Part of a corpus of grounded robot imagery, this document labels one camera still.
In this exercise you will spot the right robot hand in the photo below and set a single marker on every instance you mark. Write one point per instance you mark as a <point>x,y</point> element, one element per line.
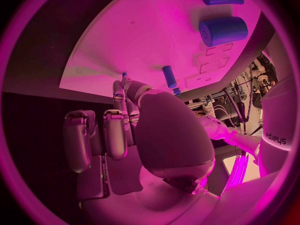
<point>168,135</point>

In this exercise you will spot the white task board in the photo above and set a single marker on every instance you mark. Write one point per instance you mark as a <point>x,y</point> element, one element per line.
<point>140,41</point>

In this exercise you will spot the glowing light bar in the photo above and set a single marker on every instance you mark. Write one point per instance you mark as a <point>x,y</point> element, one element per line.
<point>238,170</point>

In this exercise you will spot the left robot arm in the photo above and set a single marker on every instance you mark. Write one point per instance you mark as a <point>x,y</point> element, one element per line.
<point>229,135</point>

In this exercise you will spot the fat blue cylinder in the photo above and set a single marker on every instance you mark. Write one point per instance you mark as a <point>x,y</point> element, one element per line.
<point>225,31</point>

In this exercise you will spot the small blue peg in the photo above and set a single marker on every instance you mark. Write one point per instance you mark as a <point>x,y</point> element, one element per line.
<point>176,91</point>
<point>124,74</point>

